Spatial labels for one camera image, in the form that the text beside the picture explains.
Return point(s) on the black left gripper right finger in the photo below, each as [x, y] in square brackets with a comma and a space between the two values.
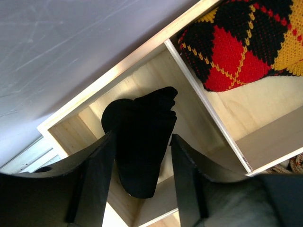
[209, 195]

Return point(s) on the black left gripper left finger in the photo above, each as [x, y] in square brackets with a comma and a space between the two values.
[70, 193]

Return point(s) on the black sock with white stripes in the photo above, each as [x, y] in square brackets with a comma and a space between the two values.
[143, 128]

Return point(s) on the wooden compartment sock box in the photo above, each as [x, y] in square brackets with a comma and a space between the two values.
[249, 129]

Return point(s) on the beige orange argyle rolled sock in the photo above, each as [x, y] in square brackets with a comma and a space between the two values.
[291, 166]

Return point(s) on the red orange argyle rolled sock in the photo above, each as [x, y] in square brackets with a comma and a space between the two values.
[242, 41]

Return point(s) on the aluminium frame rail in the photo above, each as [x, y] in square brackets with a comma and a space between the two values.
[39, 154]

